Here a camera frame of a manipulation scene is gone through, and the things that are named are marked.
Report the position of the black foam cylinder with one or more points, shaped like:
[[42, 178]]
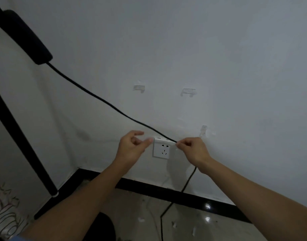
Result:
[[23, 36]]

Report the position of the person's right forearm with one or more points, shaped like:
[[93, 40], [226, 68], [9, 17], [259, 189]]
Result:
[[248, 198]]

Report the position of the person's right hand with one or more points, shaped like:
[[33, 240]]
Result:
[[196, 154]]

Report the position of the person's black trouser leg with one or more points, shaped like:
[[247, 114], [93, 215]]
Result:
[[103, 228]]

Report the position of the white patterned cloth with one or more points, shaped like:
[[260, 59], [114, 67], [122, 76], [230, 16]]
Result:
[[5, 218]]

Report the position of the person's left thumb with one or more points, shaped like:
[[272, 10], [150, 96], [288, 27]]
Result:
[[145, 143]]

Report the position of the black baseboard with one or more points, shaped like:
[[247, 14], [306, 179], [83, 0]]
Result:
[[153, 189]]

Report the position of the white wall socket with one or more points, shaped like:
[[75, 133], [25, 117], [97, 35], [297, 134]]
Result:
[[161, 150]]

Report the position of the person's right thumb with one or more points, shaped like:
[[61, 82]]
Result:
[[181, 148]]

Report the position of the person's left forearm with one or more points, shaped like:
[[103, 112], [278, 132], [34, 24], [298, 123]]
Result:
[[88, 198]]

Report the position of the person's blue sleeve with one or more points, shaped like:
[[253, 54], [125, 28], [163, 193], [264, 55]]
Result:
[[18, 238]]

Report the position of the clear adhesive wall hook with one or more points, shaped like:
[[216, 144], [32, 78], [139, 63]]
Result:
[[203, 130], [188, 92], [139, 88]]

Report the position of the person's left hand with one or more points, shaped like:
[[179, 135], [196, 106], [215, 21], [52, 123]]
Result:
[[127, 150]]

